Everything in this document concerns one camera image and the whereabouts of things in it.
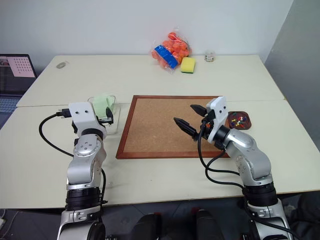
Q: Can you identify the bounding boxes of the small clear glass jar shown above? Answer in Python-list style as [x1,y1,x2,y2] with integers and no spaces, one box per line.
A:
[204,49,217,63]

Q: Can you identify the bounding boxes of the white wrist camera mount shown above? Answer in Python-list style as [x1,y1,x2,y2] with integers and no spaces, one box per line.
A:
[205,96,230,145]
[67,101,109,136]

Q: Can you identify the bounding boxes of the wood framed cork board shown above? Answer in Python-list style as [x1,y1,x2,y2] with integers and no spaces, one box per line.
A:
[115,94,232,160]

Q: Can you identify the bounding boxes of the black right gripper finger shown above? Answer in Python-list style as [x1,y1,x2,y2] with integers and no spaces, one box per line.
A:
[173,116,200,141]
[190,104,207,117]

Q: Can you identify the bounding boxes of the light green paper sheet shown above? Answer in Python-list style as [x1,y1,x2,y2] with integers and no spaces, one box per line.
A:
[91,93,111,120]

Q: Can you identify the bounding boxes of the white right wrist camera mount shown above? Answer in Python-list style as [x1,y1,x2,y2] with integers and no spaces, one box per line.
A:
[205,96,230,145]

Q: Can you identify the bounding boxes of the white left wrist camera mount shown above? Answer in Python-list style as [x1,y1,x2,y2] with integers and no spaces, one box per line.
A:
[67,101,109,136]

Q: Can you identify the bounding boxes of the clear bag of orange balls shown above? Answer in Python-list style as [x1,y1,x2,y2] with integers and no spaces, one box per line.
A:
[150,24,193,76]

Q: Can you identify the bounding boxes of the clear plastic container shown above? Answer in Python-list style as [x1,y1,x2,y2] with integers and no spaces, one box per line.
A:
[87,94,121,135]

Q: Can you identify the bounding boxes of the open laptop computer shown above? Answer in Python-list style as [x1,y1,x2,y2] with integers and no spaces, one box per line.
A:
[0,53,38,116]

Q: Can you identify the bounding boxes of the yellow and green sponge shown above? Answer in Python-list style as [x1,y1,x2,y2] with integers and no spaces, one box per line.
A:
[180,56,197,75]

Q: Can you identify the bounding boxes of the dark rounded shape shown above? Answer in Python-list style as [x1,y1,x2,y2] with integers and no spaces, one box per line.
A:
[191,208,225,240]
[129,212,163,240]

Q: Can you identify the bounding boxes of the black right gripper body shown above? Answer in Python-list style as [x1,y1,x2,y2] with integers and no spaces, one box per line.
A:
[199,108,217,141]

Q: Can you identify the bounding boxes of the brown push pin tray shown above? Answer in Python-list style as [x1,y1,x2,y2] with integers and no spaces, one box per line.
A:
[227,111,252,131]

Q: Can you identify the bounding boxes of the black fabric bundle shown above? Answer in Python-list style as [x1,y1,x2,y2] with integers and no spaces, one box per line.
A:
[284,193,320,240]

